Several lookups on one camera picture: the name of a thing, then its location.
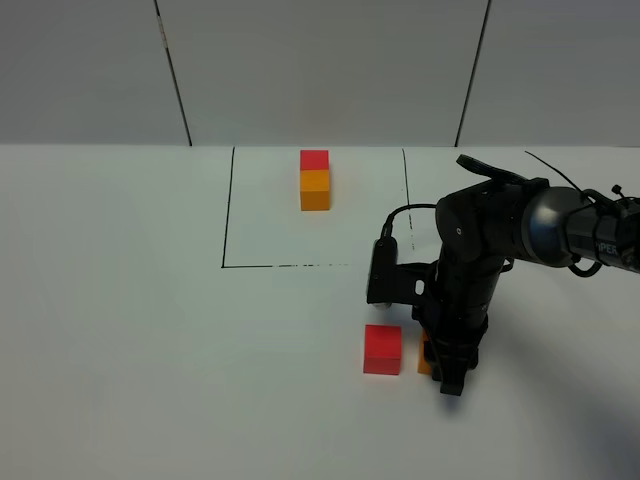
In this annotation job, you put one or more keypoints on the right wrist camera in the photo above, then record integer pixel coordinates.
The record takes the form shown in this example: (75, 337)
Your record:
(393, 283)

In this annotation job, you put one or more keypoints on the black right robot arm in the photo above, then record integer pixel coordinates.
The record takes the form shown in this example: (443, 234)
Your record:
(485, 228)

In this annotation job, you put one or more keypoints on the template orange cube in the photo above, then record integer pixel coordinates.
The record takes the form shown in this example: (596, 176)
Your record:
(315, 190)

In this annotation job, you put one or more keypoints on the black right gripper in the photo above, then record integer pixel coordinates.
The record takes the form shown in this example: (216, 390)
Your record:
(453, 346)

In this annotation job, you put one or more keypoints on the template red cube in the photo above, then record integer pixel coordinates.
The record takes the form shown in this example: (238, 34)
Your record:
(311, 160)

